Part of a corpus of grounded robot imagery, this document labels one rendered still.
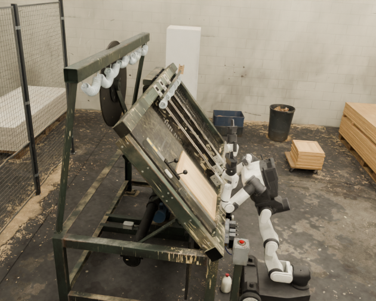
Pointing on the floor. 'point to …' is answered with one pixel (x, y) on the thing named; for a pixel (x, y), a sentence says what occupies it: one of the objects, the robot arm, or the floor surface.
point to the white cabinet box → (184, 54)
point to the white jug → (225, 283)
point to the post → (236, 282)
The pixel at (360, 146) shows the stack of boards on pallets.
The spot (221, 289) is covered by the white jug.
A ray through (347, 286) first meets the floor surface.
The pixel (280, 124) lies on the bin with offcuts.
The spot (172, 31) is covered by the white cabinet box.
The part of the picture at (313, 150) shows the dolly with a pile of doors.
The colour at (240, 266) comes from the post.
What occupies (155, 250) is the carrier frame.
